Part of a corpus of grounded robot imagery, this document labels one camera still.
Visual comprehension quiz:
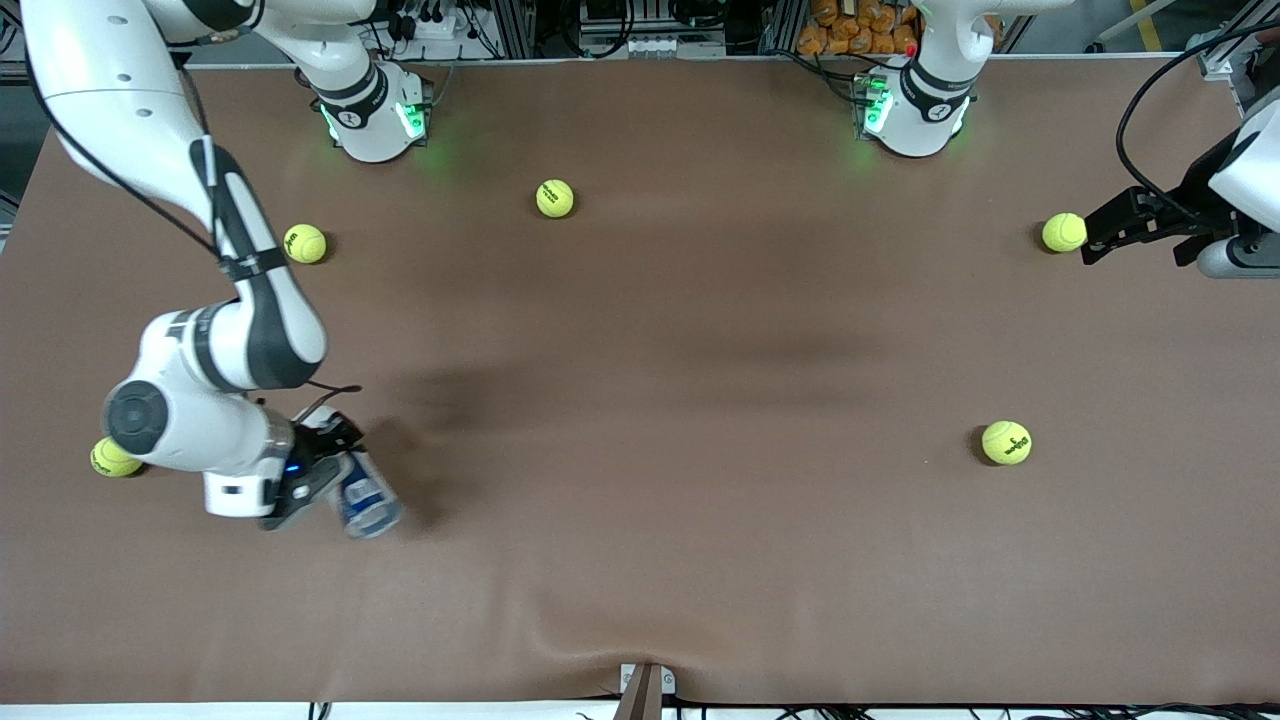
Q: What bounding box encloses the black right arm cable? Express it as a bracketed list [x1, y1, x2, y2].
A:
[20, 0, 363, 401]

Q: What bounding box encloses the aluminium frame profile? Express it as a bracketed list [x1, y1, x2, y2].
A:
[1185, 0, 1280, 81]

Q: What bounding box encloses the aluminium camera post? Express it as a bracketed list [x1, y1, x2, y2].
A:
[612, 665, 666, 720]

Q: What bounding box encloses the white power strip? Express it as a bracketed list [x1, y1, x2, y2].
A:
[395, 8, 471, 41]

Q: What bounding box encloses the brown table mat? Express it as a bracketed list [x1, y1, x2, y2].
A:
[0, 58, 1280, 706]

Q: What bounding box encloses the white terminal block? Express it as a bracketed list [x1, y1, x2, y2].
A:
[622, 33, 728, 58]

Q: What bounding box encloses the white blue tennis ball can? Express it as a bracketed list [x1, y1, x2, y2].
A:
[328, 448, 403, 542]

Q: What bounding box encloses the pile of orange objects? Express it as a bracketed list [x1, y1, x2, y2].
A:
[797, 0, 921, 58]

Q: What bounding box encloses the grey post bracket plate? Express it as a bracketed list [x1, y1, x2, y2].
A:
[618, 662, 678, 697]

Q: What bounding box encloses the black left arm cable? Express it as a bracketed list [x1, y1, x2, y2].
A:
[1115, 25, 1280, 216]

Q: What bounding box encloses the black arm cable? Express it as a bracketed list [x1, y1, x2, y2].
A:
[20, 0, 363, 401]
[1115, 25, 1280, 216]

